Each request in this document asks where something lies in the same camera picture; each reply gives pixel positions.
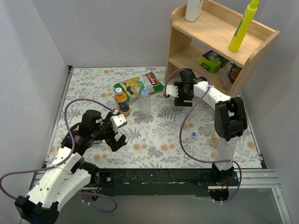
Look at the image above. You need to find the clear plastic bottle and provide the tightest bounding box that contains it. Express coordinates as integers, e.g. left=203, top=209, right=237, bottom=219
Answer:
left=139, top=93, right=151, bottom=117

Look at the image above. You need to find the orange milk tea bottle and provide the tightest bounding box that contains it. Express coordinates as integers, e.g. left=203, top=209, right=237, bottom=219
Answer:
left=114, top=91, right=130, bottom=117

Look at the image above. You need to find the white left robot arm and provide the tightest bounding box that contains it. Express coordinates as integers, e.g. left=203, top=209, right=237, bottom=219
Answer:
left=14, top=110, right=127, bottom=224

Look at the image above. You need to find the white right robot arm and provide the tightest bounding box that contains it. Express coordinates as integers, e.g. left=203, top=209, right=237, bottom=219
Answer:
left=167, top=69, right=248, bottom=186

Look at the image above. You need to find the cream pump lotion bottle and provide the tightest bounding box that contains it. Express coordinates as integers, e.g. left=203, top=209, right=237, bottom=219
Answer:
left=209, top=132, right=219, bottom=149

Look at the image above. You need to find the white bottle on shelf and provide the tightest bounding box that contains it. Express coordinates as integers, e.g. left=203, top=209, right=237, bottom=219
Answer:
left=185, top=0, right=204, bottom=22

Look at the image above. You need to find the yellow squeeze bottle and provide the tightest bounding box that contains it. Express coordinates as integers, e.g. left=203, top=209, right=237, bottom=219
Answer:
left=228, top=0, right=259, bottom=52

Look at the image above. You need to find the green black box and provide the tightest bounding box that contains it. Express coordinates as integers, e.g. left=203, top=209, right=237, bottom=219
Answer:
left=199, top=50, right=229, bottom=73

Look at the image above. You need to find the clear glass jar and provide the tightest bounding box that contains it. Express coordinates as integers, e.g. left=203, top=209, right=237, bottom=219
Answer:
left=218, top=68, right=232, bottom=90

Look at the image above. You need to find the wooden shelf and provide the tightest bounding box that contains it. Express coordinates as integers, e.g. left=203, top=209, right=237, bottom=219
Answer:
left=165, top=0, right=280, bottom=97

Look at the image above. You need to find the green chips bag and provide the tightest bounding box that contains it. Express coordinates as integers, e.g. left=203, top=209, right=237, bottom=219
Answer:
left=114, top=72, right=164, bottom=101

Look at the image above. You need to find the dark orange snack packet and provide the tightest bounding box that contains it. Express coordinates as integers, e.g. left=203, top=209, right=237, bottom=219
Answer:
left=228, top=63, right=242, bottom=83

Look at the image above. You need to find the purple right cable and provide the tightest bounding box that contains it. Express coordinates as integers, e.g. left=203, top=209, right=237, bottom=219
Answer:
left=164, top=68, right=241, bottom=203

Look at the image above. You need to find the purple cable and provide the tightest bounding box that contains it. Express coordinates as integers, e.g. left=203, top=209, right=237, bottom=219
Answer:
left=0, top=98, right=119, bottom=212
left=164, top=68, right=241, bottom=203

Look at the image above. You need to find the black front rail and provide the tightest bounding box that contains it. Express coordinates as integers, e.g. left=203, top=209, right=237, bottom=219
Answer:
left=99, top=168, right=239, bottom=197

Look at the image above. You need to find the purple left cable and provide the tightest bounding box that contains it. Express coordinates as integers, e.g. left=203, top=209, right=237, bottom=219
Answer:
left=0, top=98, right=119, bottom=212

